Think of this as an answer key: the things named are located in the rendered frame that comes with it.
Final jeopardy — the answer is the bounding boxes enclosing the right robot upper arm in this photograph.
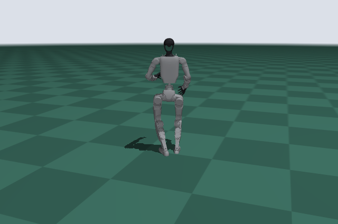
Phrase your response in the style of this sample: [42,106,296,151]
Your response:
[179,57,191,81]

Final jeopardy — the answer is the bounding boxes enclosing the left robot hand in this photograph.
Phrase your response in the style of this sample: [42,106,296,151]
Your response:
[154,72,161,79]

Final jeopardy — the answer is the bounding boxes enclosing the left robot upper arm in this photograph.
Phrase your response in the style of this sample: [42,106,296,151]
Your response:
[145,57,161,80]

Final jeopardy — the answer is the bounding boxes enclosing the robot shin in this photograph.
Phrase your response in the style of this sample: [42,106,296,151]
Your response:
[175,121,182,151]
[155,122,167,151]

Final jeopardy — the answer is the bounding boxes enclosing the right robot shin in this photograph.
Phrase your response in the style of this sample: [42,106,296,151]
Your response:
[175,121,182,151]

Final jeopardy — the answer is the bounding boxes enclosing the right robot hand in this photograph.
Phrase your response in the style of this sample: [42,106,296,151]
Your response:
[178,86,186,95]

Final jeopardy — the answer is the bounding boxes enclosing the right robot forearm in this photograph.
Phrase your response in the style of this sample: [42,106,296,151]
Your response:
[182,79,191,90]

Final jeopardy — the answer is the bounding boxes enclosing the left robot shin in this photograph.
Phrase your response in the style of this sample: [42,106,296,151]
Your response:
[155,122,167,151]

